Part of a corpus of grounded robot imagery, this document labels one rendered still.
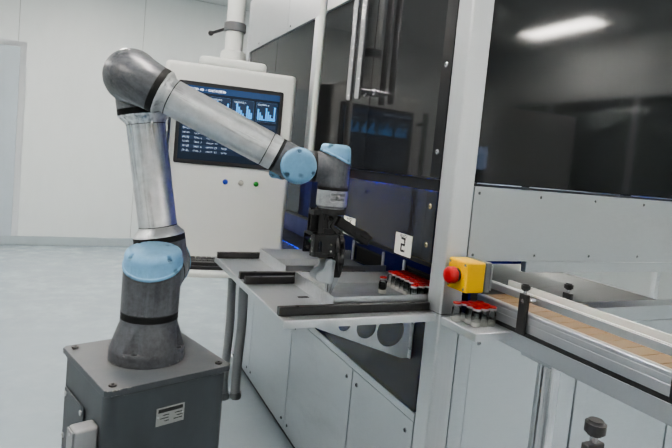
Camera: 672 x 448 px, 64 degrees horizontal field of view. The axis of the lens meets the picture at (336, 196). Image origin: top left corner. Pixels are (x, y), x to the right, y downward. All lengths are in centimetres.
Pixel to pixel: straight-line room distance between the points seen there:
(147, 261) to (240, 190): 105
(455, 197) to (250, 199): 103
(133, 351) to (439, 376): 73
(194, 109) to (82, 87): 554
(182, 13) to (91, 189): 228
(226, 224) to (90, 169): 458
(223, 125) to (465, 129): 58
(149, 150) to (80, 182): 539
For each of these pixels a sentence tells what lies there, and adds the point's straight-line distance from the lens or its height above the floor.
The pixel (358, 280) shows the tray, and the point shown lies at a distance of 160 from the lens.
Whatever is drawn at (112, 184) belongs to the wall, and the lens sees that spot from 664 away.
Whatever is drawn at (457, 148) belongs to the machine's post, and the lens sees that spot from 132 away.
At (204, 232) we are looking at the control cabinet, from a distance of 214.
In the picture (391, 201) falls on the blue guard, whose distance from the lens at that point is 156.
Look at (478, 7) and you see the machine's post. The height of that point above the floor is 163.
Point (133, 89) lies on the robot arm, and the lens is 114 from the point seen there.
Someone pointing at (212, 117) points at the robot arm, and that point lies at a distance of 112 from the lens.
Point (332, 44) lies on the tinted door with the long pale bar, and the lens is 210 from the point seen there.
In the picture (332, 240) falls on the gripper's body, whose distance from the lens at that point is 127.
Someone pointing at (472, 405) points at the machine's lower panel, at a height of 63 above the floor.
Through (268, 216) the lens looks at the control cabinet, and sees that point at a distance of 216.
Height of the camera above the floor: 124
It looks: 4 degrees down
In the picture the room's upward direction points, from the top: 5 degrees clockwise
